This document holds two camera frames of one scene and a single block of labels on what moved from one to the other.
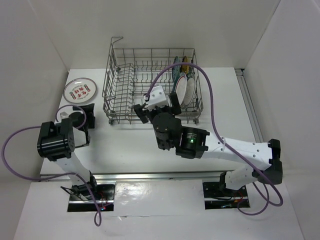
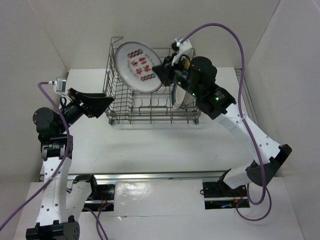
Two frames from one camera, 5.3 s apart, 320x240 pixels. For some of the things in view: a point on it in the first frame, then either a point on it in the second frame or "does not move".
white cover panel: x=159 y=198 does not move
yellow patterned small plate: x=185 y=68 does not move
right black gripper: x=144 y=115 to x=163 y=71
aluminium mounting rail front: x=145 y=176 does not move
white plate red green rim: x=181 y=88 does not move
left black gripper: x=88 y=109 to x=94 y=104
